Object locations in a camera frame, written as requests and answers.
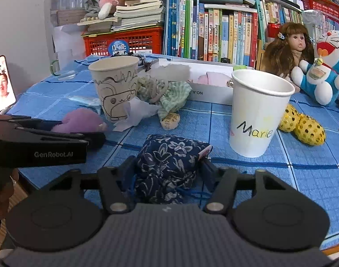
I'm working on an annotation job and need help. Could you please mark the purple soft plush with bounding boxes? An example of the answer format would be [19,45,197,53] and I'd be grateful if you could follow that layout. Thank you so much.
[51,108,107,133]

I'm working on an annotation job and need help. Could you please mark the navy floral fabric pouch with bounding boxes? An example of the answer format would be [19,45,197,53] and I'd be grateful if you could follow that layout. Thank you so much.
[133,134,213,204]

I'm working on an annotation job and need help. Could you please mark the green striped cloth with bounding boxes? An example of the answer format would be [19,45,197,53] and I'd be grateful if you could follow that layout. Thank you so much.
[137,75,192,121]

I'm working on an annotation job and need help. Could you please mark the gold sequin soft ball pair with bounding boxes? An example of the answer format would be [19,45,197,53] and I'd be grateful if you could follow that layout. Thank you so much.
[279,104,326,146]

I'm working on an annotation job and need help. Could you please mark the person left hand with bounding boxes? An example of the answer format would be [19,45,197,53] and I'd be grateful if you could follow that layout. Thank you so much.
[0,168,19,226]

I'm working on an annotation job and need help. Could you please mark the smartphone showing face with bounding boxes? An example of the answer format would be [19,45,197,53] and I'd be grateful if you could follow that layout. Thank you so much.
[0,55,16,112]

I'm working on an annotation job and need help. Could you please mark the white crumpled tissue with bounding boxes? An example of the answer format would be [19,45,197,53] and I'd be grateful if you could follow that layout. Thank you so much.
[113,97,160,132]

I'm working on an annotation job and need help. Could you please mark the doodled paper cup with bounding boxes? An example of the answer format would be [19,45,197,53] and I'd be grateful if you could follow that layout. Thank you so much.
[89,56,139,123]

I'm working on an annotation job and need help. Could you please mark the white Marie paper cup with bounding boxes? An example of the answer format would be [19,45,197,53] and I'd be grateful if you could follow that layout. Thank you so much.
[229,69,295,158]

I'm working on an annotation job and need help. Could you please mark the miniature black bicycle model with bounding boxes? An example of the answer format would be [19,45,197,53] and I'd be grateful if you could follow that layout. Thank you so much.
[128,52,152,72]

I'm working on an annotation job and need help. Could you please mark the round blue sticker badge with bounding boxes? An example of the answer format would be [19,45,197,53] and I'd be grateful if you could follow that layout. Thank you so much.
[108,40,130,57]

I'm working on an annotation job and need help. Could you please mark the white cardboard box tray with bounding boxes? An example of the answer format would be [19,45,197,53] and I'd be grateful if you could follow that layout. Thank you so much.
[137,58,255,106]

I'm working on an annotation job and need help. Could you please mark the pink folded cloth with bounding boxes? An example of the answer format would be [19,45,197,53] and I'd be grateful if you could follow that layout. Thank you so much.
[197,72,231,87]

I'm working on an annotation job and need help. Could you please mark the red plastic basket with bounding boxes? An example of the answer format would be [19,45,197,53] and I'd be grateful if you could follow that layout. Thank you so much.
[301,0,339,24]
[82,26,164,56]

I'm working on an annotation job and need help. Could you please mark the stack of grey books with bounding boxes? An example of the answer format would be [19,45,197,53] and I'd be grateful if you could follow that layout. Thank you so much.
[77,0,166,32]

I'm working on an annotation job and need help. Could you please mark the row of upright books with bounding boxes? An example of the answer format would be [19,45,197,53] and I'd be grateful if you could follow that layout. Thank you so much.
[162,0,339,69]

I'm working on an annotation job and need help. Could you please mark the blue Doraemon plush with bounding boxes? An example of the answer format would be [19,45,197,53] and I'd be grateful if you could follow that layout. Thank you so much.
[291,31,339,106]

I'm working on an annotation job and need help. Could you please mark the brown haired doll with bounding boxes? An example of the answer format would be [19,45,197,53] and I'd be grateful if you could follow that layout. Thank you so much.
[261,22,314,93]

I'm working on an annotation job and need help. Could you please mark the red can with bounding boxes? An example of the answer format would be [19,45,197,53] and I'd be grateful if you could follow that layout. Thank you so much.
[267,22,281,43]

